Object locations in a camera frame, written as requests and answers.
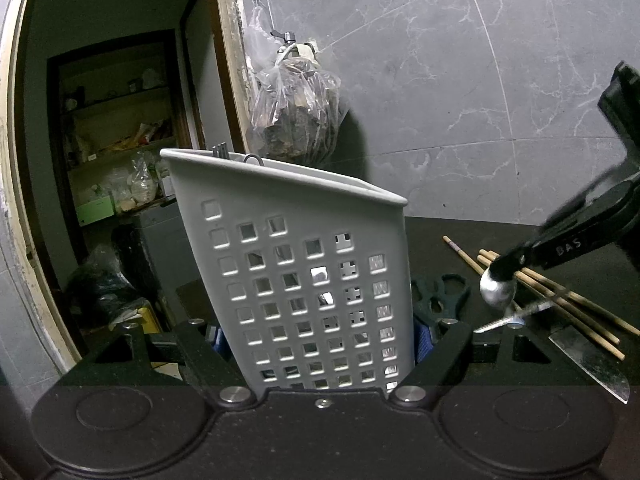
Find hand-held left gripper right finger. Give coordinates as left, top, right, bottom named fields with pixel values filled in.
left=389, top=317, right=571, bottom=407

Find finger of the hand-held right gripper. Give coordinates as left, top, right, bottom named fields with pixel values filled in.
left=542, top=160, right=640, bottom=233
left=486, top=220, right=608, bottom=281

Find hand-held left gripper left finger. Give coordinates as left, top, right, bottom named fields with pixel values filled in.
left=67, top=319, right=258, bottom=407

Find steel spoon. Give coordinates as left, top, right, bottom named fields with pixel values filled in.
left=479, top=267, right=518, bottom=311
left=472, top=302, right=555, bottom=333

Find dark green handle scissors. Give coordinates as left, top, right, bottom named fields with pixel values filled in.
left=411, top=274, right=472, bottom=341

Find kitchen knife green handle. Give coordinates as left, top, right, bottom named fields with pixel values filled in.
left=548, top=327, right=631, bottom=405

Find grey perforated plastic basket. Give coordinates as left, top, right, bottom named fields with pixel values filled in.
left=160, top=147, right=408, bottom=396

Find grey cabinet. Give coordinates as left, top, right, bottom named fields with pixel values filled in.
left=131, top=202, right=196, bottom=313

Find black plastic bag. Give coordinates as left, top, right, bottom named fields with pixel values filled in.
left=66, top=244, right=147, bottom=322

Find white food bags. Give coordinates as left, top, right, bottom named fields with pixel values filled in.
left=107, top=152, right=162, bottom=211

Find green box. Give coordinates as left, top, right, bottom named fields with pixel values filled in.
left=76, top=195, right=117, bottom=227

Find clear plastic bag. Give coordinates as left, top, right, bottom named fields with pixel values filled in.
left=245, top=47, right=348, bottom=166

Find dark wooden shelf unit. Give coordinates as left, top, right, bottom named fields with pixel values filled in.
left=47, top=30, right=193, bottom=221

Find wooden door frame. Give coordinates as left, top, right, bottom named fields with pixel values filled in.
left=0, top=0, right=261, bottom=376

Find wall tap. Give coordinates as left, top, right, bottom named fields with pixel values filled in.
left=270, top=30, right=321, bottom=63

